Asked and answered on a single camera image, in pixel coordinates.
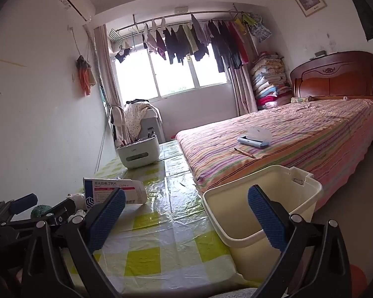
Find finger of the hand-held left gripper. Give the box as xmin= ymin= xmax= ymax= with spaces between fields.
xmin=0 ymin=193 xmax=39 ymax=221
xmin=37 ymin=197 xmax=79 ymax=225

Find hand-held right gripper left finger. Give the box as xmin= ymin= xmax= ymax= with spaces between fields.
xmin=20 ymin=188 xmax=126 ymax=298

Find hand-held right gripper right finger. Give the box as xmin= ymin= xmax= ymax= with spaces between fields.
xmin=247 ymin=185 xmax=352 ymax=298

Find white item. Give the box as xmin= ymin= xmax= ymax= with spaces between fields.
xmin=67 ymin=193 xmax=87 ymax=209

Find green mesh ball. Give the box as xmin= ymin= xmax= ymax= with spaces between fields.
xmin=30 ymin=204 xmax=52 ymax=221

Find white medicine box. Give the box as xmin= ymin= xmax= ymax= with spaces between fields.
xmin=82 ymin=178 xmax=147 ymax=212

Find cream plastic bin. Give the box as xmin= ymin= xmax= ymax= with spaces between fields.
xmin=201 ymin=165 xmax=323 ymax=288

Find yellow checked tablecloth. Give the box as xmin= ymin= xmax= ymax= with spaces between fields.
xmin=65 ymin=140 xmax=258 ymax=298

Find brown pencil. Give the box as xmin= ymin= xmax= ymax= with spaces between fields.
xmin=234 ymin=148 xmax=257 ymax=159

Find white desktop organizer box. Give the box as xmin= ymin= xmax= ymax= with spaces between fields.
xmin=116 ymin=133 xmax=160 ymax=170

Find blue pencil case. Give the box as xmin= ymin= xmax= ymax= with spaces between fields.
xmin=238 ymin=126 xmax=272 ymax=146

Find bundle of pens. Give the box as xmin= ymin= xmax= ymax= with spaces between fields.
xmin=120 ymin=132 xmax=157 ymax=146

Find bed with striped cover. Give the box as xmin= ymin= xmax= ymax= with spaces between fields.
xmin=175 ymin=99 xmax=373 ymax=212

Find polka dot cloth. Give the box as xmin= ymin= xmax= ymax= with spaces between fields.
xmin=124 ymin=99 xmax=160 ymax=142

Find orange stool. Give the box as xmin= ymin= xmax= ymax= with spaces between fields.
xmin=350 ymin=264 xmax=368 ymax=298

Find beige curtain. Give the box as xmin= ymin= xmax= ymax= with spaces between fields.
xmin=228 ymin=65 xmax=258 ymax=115
xmin=94 ymin=25 xmax=122 ymax=109

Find orange hanging cloth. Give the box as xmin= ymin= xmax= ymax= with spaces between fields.
xmin=75 ymin=55 xmax=97 ymax=96

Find stack of folded quilts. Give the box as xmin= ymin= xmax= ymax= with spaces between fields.
xmin=250 ymin=52 xmax=294 ymax=110

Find wooden headboard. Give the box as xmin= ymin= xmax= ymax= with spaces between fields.
xmin=290 ymin=51 xmax=373 ymax=103

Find window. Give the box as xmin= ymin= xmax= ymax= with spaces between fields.
xmin=112 ymin=45 xmax=233 ymax=100

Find dark small hanging garment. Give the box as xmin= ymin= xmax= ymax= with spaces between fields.
xmin=115 ymin=46 xmax=133 ymax=63

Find row of hanging clothes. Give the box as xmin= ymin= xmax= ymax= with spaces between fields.
xmin=142 ymin=14 xmax=251 ymax=73

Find floral peg bag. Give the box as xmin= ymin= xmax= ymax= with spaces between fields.
xmin=250 ymin=14 xmax=272 ymax=42

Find bundle of green hangers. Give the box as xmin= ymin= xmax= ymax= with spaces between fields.
xmin=234 ymin=14 xmax=255 ymax=35

